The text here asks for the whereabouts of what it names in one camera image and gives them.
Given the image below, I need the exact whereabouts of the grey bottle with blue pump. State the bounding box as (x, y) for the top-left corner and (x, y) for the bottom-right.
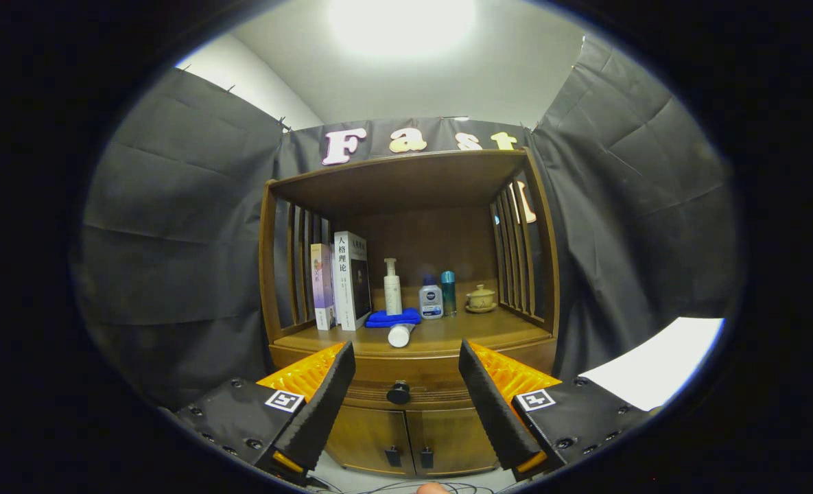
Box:
(419, 276), (445, 320)

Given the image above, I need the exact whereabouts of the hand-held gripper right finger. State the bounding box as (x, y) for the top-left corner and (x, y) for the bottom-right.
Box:
(458, 341), (661, 481)

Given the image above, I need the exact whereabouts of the white pump bottle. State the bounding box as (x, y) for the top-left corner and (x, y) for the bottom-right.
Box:
(384, 258), (403, 316)

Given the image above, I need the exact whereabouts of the blue folded cloth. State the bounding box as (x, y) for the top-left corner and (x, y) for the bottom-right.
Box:
(365, 307), (423, 329)

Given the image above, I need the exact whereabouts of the wooden cabinet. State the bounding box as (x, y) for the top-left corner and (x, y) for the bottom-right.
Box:
(259, 148), (561, 479)

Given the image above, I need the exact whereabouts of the purple and white book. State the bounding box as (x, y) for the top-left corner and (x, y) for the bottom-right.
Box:
(310, 243), (337, 331)

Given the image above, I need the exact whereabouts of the cream lidded teacup with saucer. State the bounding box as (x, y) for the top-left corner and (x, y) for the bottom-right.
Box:
(464, 284), (497, 314)

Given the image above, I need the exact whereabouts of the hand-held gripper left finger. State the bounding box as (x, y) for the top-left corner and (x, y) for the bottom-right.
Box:
(173, 341), (356, 484)

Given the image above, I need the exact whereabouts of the wooden countertop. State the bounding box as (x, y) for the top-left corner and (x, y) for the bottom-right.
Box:
(269, 312), (554, 359)

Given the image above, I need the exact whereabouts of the white book with portrait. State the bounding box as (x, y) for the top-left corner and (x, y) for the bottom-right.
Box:
(333, 231), (373, 332)

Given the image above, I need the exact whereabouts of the teal clear bottle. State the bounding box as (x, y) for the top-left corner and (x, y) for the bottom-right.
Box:
(440, 270), (458, 318)

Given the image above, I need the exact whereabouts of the wooden drawer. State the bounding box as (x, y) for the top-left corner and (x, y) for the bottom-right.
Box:
(271, 343), (558, 412)

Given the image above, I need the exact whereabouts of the white board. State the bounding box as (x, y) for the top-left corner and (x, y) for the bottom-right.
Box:
(578, 317), (726, 412)

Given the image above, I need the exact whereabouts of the wooden cabinet door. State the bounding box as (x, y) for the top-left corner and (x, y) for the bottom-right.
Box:
(406, 408), (499, 476)
(324, 405), (417, 478)

